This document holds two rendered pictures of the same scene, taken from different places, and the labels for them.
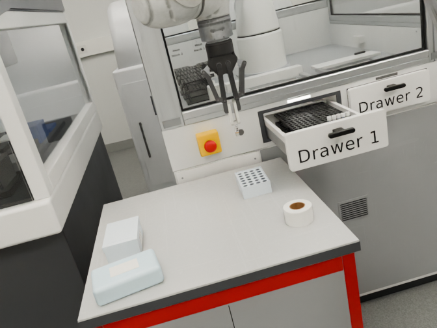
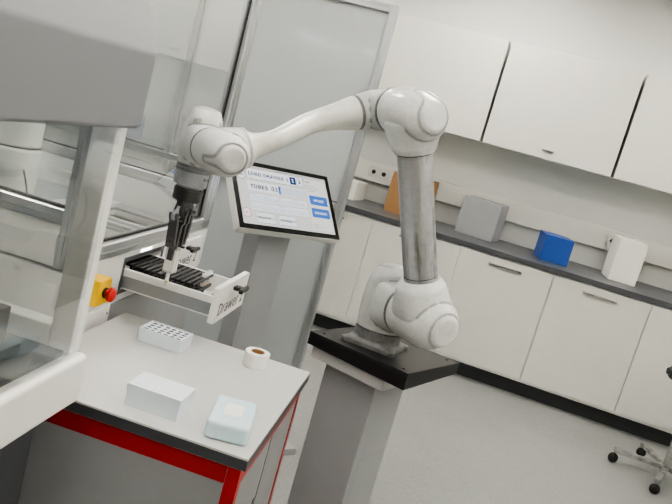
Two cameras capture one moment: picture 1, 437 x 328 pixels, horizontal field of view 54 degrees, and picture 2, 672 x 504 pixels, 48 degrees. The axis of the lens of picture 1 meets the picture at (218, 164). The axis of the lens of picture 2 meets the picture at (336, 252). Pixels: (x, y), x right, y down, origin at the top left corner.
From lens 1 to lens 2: 1.81 m
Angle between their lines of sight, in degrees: 75
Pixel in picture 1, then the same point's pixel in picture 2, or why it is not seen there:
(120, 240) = (184, 392)
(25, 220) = (64, 383)
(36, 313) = not seen: outside the picture
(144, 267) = (249, 406)
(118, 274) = (242, 415)
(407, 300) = not seen: hidden behind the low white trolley
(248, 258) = (273, 393)
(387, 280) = not seen: hidden behind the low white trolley
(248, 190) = (182, 343)
